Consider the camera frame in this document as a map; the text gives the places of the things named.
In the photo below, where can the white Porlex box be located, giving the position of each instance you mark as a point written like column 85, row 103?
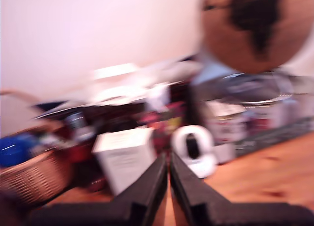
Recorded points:
column 122, row 162

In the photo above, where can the dark floral gift bag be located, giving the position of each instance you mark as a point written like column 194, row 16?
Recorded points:
column 159, row 122

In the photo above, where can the tin can with barcode label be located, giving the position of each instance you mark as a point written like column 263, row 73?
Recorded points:
column 225, row 122

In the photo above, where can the red glass bowl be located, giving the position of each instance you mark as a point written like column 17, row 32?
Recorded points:
column 78, row 149

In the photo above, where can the white tissue paper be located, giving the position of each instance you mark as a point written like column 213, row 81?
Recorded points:
column 159, row 95

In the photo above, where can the grey cardboard can tray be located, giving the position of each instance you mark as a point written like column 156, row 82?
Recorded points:
column 269, row 135

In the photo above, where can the white paper bag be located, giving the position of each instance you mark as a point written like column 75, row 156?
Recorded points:
column 117, row 93

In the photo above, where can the tin can with red label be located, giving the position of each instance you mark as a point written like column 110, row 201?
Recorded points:
column 265, row 120

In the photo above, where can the wicker basket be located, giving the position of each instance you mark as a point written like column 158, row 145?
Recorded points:
column 32, row 179

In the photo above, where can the blue ball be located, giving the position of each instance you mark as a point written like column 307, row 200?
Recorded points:
column 12, row 149

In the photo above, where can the cork globe with black continents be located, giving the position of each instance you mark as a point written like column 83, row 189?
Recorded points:
column 220, row 39

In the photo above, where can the white round security camera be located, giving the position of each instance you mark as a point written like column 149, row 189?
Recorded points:
column 179, row 142

